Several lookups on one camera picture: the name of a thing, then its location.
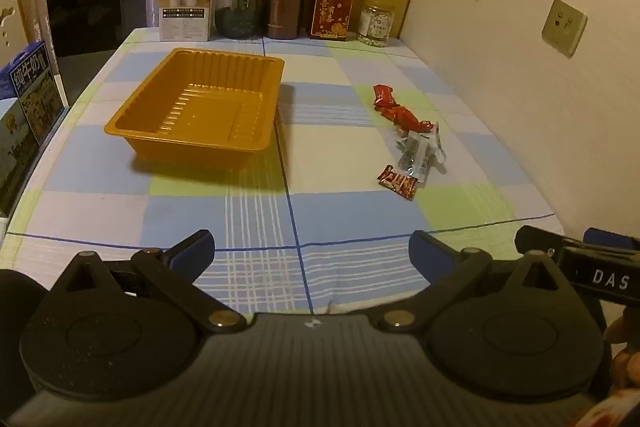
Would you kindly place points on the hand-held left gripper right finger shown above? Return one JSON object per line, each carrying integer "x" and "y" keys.
{"x": 430, "y": 254}

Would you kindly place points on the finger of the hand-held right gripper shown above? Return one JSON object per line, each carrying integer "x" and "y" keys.
{"x": 537, "y": 241}
{"x": 612, "y": 239}

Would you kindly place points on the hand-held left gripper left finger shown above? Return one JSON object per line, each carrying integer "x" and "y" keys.
{"x": 192, "y": 249}

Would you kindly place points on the red brown snack packet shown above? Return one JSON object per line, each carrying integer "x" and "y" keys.
{"x": 398, "y": 182}

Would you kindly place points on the silver snack packet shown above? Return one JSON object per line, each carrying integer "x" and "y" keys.
{"x": 414, "y": 159}

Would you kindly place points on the clear snack packet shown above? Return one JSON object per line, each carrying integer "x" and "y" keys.
{"x": 432, "y": 142}

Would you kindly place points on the red candy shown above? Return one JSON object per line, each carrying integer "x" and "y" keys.
{"x": 384, "y": 95}
{"x": 406, "y": 119}

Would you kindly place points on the orange plastic tray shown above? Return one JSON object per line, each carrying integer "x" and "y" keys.
{"x": 200, "y": 107}

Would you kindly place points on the person's right forearm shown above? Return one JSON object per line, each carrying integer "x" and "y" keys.
{"x": 620, "y": 413}

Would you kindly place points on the person's right hand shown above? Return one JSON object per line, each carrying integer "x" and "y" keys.
{"x": 629, "y": 324}

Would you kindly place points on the checkered tablecloth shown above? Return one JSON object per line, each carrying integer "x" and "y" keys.
{"x": 325, "y": 157}

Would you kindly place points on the light blue printed box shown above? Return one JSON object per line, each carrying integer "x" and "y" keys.
{"x": 20, "y": 157}

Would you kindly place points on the blue milk carton box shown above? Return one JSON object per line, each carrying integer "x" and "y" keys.
{"x": 32, "y": 82}

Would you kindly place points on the plastic jar with yellow lid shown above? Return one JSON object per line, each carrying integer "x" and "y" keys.
{"x": 375, "y": 23}

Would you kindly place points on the white cardboard box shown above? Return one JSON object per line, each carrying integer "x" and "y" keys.
{"x": 187, "y": 7}

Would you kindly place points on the glass jar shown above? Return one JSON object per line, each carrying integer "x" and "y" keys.
{"x": 239, "y": 9}

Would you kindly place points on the red gift box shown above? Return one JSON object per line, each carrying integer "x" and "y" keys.
{"x": 332, "y": 12}

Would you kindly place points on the brown thermos flask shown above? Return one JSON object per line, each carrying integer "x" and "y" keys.
{"x": 285, "y": 4}

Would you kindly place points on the white chair back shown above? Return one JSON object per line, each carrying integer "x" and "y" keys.
{"x": 12, "y": 29}

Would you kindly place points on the beige wall outlet plate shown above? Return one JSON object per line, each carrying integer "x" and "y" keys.
{"x": 564, "y": 28}

